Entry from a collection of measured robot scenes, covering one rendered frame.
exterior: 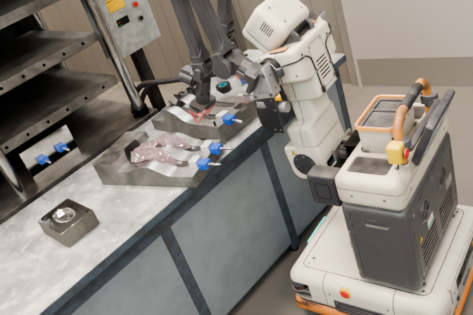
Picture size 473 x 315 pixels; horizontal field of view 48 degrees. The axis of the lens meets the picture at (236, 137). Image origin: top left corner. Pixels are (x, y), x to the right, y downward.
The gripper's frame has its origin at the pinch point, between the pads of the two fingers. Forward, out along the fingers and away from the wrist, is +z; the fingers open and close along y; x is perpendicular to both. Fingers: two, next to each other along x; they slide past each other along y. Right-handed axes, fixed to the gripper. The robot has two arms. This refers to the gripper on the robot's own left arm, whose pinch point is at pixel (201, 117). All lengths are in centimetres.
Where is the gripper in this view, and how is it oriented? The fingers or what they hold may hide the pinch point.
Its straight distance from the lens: 217.4
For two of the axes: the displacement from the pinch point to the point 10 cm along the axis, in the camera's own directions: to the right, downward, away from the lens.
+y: -5.3, 5.6, -6.4
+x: 8.5, 4.2, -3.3
